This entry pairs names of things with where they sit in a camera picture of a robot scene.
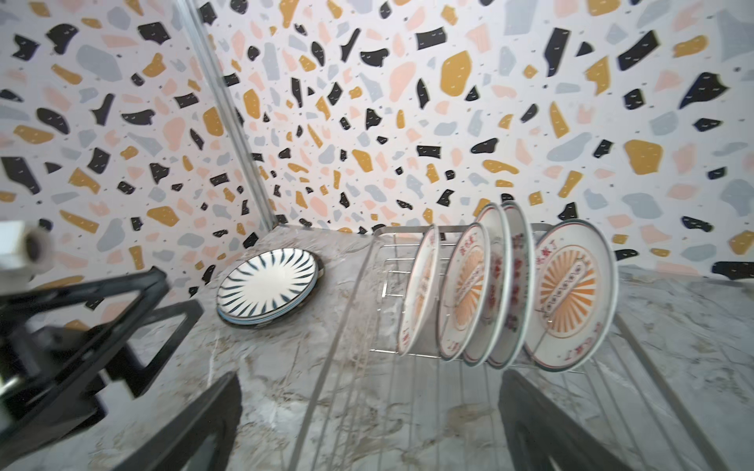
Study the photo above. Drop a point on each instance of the orange sunburst plate rear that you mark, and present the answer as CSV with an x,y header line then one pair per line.
x,y
575,296

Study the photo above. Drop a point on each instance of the red character plate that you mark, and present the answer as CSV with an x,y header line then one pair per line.
x,y
512,335
499,286

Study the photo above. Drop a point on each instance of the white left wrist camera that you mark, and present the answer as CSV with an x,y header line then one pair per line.
x,y
26,251

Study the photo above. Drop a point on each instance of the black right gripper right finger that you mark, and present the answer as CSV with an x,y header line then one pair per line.
x,y
540,436

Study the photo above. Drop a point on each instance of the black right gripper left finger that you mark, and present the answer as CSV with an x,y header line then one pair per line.
x,y
201,437

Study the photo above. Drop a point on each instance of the orange sunburst plate front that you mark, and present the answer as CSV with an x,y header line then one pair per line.
x,y
421,290

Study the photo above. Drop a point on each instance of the aluminium corner post left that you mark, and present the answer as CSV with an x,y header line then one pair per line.
x,y
211,67

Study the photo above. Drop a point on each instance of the white striped plate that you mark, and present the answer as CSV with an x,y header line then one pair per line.
x,y
267,286

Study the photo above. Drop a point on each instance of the stainless wire dish rack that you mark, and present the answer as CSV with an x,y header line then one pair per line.
x,y
373,409

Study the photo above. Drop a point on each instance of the orange sunburst plate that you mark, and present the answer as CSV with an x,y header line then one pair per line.
x,y
575,296
421,290
464,290

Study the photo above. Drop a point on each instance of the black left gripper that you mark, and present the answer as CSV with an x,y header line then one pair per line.
x,y
61,369

